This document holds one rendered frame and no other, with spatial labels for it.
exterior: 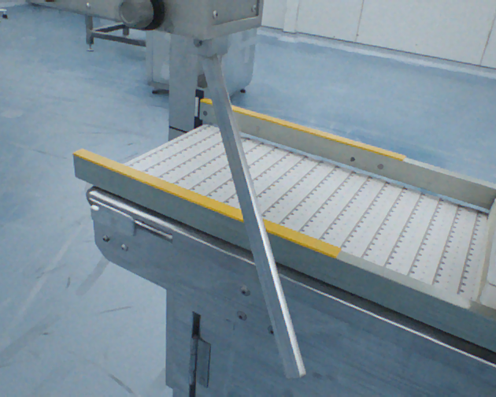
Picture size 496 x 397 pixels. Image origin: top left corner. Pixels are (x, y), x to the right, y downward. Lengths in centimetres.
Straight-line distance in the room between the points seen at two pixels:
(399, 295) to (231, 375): 34
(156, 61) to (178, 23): 306
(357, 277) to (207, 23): 26
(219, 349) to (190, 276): 16
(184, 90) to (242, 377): 47
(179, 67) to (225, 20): 41
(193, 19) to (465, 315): 33
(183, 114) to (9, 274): 116
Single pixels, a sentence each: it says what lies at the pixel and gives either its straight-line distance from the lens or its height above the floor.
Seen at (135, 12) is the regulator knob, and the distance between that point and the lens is 41.
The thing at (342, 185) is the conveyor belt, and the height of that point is 83.
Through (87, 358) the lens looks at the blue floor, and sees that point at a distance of 152.
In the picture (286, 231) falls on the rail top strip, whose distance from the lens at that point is 47.
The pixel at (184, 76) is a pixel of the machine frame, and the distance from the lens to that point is 83.
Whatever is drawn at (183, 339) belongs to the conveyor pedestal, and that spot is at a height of 60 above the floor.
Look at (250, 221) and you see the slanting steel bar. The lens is 40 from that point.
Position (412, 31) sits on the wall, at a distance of 576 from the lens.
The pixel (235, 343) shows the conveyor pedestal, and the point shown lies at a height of 64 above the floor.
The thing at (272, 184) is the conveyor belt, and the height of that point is 83.
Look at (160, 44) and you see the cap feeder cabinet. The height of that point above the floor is 37.
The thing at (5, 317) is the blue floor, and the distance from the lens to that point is 169.
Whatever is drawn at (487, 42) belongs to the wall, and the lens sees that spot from 578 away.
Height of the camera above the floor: 113
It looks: 29 degrees down
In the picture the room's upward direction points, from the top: 7 degrees clockwise
